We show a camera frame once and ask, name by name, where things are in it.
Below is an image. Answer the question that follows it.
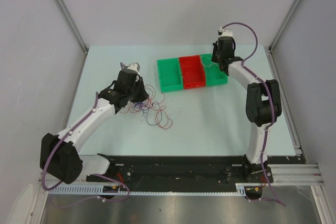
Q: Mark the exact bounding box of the white thin wire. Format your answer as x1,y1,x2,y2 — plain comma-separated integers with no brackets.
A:
199,50,221,69

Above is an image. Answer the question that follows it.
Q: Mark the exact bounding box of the blue thin wire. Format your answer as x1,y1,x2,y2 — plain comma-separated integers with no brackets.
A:
131,100,163,127

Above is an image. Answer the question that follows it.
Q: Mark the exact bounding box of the red thin wire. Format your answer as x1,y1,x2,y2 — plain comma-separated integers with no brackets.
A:
118,84,174,130

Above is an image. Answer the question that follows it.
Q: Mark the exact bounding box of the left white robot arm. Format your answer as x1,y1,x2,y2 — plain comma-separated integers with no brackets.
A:
40,63,149,184

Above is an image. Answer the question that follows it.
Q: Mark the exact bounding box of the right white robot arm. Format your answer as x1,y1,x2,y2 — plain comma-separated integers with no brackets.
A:
212,34,282,183

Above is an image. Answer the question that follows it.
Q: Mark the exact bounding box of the right green plastic bin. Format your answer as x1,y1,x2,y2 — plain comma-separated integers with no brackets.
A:
200,54,228,87

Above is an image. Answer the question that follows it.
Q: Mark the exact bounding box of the green plastic bin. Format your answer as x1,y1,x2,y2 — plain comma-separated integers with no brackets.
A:
157,58,183,93
200,54,228,87

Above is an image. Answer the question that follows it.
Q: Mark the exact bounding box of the red plastic bin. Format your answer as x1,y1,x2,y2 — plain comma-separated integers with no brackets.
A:
178,55,206,89

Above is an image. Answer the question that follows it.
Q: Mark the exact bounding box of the left green plastic bin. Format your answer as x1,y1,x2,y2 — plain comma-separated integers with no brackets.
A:
157,58,183,93

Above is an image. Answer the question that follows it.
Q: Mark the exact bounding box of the right aluminium base profile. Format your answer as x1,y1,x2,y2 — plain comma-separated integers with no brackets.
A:
268,164,324,186

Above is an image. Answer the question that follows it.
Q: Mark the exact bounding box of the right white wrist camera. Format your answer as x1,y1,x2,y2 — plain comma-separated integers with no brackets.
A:
218,27,233,37

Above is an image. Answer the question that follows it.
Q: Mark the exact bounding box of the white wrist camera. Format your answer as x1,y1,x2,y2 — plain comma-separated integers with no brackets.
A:
218,27,233,37
120,62,140,73

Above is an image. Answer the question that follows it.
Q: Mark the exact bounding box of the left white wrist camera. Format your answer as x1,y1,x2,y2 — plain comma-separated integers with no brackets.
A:
120,62,140,73

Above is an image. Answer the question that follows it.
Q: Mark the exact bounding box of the right aluminium frame post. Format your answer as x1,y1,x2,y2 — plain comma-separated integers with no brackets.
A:
268,0,318,51

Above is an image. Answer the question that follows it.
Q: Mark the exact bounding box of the aluminium frame post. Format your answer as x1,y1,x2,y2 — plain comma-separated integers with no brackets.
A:
54,0,89,55
268,0,318,51

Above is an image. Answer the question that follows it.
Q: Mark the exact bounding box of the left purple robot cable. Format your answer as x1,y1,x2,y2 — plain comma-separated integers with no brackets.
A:
41,91,131,204

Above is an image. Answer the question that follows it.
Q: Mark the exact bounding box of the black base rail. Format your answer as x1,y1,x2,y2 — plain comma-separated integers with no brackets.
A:
86,155,308,192

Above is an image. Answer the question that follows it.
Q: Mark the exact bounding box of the left aluminium frame post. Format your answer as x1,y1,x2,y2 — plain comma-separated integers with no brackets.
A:
54,0,89,55

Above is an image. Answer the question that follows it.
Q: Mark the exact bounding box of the slotted grey cable duct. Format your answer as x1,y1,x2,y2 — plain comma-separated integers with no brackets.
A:
49,184,246,197

